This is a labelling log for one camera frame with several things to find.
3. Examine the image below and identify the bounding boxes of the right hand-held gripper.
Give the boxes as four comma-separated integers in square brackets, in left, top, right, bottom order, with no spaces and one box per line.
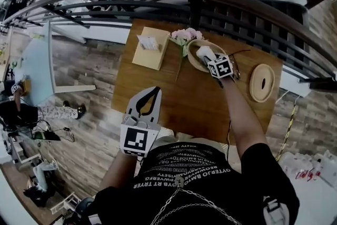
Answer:
[200,49,235,80]

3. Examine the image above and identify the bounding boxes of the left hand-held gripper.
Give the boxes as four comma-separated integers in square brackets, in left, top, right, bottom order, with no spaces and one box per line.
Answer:
[120,86,162,158]

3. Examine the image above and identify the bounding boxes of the round wooden bowl container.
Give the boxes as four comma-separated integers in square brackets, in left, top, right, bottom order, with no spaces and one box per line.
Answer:
[186,38,226,73]

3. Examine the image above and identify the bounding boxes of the person's right forearm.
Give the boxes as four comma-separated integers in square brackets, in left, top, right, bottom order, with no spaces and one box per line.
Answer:
[219,76,267,159]

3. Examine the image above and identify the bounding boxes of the person's left forearm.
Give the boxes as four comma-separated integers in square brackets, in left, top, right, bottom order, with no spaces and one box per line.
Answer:
[98,150,141,193]

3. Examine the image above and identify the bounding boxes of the beige tissue box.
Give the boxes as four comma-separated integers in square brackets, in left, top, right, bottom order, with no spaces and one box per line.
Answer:
[131,26,171,71]

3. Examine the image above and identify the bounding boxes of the white tissue sheet in box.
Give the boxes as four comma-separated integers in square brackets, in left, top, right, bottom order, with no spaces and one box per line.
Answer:
[136,34,159,51]

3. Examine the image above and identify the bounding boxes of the black thin-framed glasses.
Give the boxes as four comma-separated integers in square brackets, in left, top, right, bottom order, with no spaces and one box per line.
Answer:
[226,49,251,81]

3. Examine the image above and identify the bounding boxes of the pink artificial flower bunch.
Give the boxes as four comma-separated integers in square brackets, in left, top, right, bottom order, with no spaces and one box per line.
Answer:
[168,27,204,81]

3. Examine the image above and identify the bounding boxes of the black metal railing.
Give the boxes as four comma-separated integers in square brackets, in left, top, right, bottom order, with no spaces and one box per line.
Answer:
[15,0,337,92]

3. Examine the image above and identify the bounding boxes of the round wooden lid with slot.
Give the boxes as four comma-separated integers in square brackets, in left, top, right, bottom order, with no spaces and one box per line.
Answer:
[249,63,276,103]

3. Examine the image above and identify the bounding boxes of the black printed shirt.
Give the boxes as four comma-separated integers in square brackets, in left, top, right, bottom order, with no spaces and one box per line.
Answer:
[91,139,301,225]

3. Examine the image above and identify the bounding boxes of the clear plastic bags pile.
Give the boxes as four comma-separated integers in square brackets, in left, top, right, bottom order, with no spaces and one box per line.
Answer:
[278,149,337,189]

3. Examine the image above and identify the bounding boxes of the thin black cable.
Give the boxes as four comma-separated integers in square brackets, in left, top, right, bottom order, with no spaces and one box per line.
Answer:
[225,119,233,157]

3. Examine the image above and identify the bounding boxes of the silver chain necklace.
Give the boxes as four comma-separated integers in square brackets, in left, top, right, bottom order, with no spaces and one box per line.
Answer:
[149,175,242,225]

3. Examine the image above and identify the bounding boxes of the yellow black striped cable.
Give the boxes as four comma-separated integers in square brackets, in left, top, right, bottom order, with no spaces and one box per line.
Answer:
[274,102,299,162]

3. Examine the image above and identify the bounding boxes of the glass table with white frame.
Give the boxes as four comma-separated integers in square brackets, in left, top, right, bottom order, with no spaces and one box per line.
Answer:
[20,21,97,106]

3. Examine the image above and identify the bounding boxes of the white wire rack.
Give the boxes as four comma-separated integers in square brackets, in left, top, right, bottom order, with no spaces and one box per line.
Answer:
[49,191,83,217]

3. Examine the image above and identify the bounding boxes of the grey shoulder strap buckle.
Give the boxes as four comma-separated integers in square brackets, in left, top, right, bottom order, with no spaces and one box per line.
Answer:
[262,195,288,225]

